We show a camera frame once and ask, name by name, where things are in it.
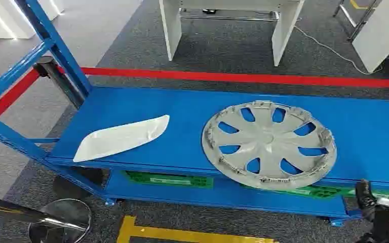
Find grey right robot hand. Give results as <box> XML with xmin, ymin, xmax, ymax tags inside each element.
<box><xmin>355</xmin><ymin>179</ymin><xmax>378</xmax><ymax>221</ymax></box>

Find grey plastic wheel hubcap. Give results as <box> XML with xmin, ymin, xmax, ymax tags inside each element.
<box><xmin>201</xmin><ymin>100</ymin><xmax>338</xmax><ymax>192</ymax></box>

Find white board panel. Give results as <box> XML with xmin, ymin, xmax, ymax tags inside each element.
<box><xmin>351</xmin><ymin>0</ymin><xmax>389</xmax><ymax>74</ymax></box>

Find red barrier belt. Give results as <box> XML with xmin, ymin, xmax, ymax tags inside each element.
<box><xmin>0</xmin><ymin>68</ymin><xmax>41</xmax><ymax>135</ymax></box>
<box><xmin>57</xmin><ymin>66</ymin><xmax>389</xmax><ymax>89</ymax></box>

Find blue metal cart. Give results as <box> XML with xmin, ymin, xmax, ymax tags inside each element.
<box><xmin>0</xmin><ymin>0</ymin><xmax>389</xmax><ymax>228</ymax></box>

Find white curved plastic trim piece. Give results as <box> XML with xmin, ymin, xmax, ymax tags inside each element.
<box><xmin>72</xmin><ymin>114</ymin><xmax>170</xmax><ymax>164</ymax></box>

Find white desk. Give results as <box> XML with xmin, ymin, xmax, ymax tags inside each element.
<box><xmin>158</xmin><ymin>0</ymin><xmax>305</xmax><ymax>67</ymax></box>

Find white floor cable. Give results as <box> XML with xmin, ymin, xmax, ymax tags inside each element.
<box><xmin>293</xmin><ymin>25</ymin><xmax>389</xmax><ymax>75</ymax></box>

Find metal frame stand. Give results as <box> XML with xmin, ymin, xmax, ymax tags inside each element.
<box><xmin>332</xmin><ymin>0</ymin><xmax>380</xmax><ymax>43</ymax></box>

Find black stanchion post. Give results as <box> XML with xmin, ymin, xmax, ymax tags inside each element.
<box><xmin>32</xmin><ymin>56</ymin><xmax>87</xmax><ymax>110</ymax></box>

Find white lit wall panels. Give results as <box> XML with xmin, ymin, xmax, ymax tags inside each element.
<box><xmin>0</xmin><ymin>0</ymin><xmax>64</xmax><ymax>40</ymax></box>

